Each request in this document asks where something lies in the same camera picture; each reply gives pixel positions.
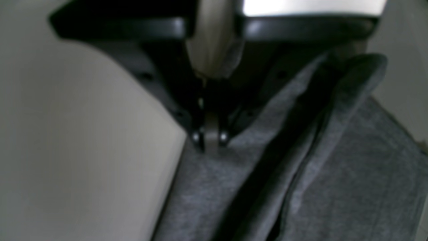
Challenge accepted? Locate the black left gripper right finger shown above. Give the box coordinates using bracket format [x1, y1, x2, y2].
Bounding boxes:
[219, 0, 380, 147]

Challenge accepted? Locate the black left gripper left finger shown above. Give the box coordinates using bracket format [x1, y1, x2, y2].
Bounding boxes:
[49, 0, 205, 151]

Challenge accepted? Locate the grey T-shirt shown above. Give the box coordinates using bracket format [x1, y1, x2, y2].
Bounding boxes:
[151, 53, 427, 241]

